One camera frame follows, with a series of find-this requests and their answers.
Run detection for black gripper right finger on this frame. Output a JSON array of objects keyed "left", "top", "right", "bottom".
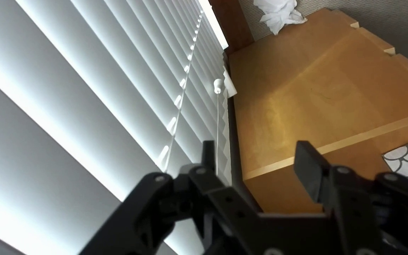
[{"left": 293, "top": 139, "right": 408, "bottom": 255}]

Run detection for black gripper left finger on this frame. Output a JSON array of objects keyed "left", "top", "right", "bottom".
[{"left": 78, "top": 139, "right": 234, "bottom": 255}]

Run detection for wooden three-drawer dresser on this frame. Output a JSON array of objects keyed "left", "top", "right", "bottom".
[{"left": 227, "top": 6, "right": 408, "bottom": 216}]

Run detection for large white window blinds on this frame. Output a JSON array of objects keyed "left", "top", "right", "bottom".
[{"left": 0, "top": 0, "right": 237, "bottom": 255}]

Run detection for crumpled white tissue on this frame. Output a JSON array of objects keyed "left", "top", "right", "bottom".
[{"left": 252, "top": 0, "right": 309, "bottom": 36}]

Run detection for brown wooden baseboard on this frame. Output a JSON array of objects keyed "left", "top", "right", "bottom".
[{"left": 210, "top": 0, "right": 255, "bottom": 54}]

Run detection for white window frame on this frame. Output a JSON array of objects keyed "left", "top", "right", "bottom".
[{"left": 221, "top": 70, "right": 238, "bottom": 100}]

